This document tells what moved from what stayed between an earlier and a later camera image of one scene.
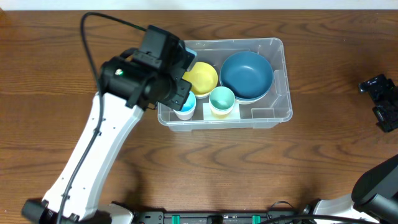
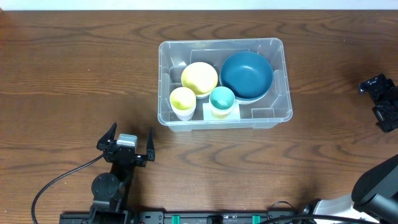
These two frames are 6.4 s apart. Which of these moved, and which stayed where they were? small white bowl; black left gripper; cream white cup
Moved: black left gripper
Stayed: cream white cup; small white bowl
